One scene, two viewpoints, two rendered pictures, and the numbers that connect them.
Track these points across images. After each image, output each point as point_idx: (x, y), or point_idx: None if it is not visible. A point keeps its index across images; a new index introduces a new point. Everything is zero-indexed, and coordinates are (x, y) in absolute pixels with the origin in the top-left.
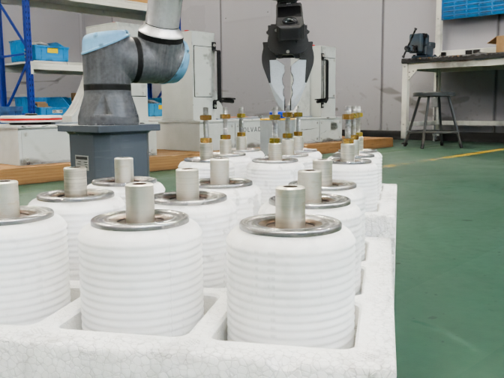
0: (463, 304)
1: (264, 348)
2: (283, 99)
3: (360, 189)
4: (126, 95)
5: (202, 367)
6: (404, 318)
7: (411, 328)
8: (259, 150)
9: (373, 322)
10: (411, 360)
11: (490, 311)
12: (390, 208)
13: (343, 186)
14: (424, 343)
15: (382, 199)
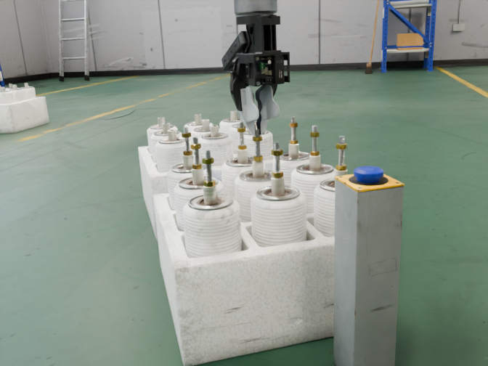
0: (110, 311)
1: None
2: (257, 123)
3: (157, 142)
4: None
5: None
6: (155, 281)
7: (149, 274)
8: (320, 186)
9: (144, 151)
10: (147, 251)
11: (89, 306)
12: (159, 202)
13: (162, 139)
14: (141, 263)
15: (171, 215)
